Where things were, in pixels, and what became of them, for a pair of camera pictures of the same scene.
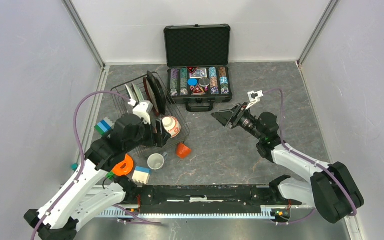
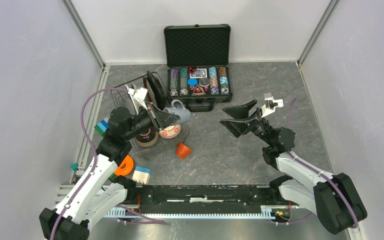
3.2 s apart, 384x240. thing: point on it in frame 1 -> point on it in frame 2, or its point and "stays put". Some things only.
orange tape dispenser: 124,167 stays put
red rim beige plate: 150,95 stays put
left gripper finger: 162,136 -> 164,124
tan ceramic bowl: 171,125 stays put
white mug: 156,161 -> 184,114
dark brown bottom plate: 159,91 stays put
